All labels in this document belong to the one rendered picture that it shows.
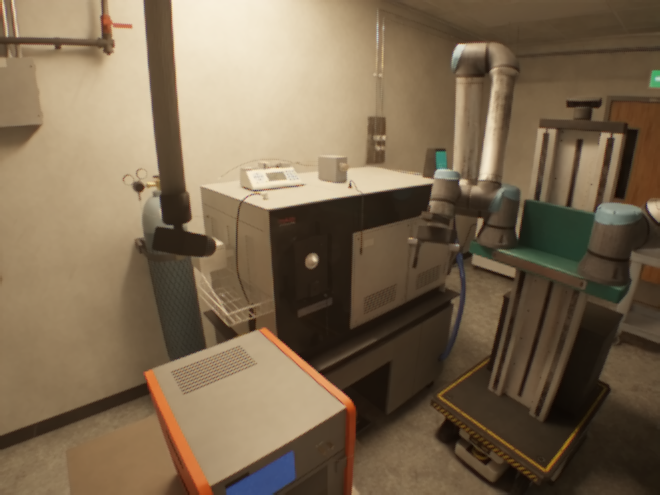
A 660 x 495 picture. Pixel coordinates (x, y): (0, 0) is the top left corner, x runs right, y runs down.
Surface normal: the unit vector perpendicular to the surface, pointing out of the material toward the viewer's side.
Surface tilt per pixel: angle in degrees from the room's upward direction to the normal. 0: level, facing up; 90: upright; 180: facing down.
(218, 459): 0
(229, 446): 0
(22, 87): 90
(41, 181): 90
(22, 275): 90
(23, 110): 90
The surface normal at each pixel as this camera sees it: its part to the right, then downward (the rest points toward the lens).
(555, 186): -0.82, 0.19
